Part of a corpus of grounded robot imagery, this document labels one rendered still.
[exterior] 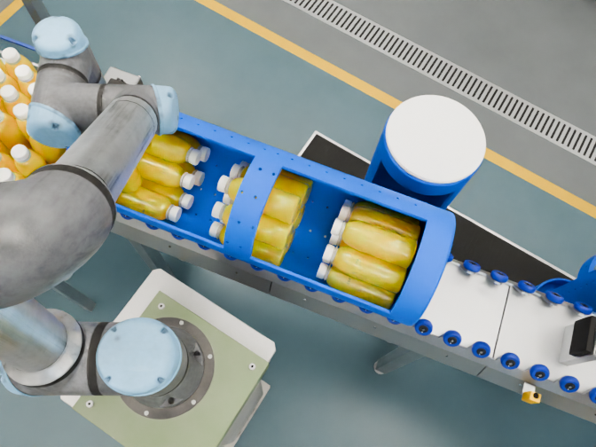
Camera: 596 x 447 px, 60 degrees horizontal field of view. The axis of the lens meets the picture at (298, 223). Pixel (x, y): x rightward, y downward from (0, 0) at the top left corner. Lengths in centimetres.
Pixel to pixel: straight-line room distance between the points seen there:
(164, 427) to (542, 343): 96
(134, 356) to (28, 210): 40
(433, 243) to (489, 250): 129
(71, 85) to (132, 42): 218
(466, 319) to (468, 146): 47
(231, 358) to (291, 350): 123
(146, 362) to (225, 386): 25
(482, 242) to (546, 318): 94
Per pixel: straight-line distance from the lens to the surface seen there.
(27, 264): 50
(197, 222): 139
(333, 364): 228
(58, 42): 90
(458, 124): 153
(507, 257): 244
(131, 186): 131
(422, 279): 112
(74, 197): 52
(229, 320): 113
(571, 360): 147
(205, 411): 105
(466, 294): 146
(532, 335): 150
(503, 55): 320
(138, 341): 85
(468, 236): 240
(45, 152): 152
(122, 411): 108
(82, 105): 85
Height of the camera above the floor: 225
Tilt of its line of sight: 68 degrees down
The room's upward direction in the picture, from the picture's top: 8 degrees clockwise
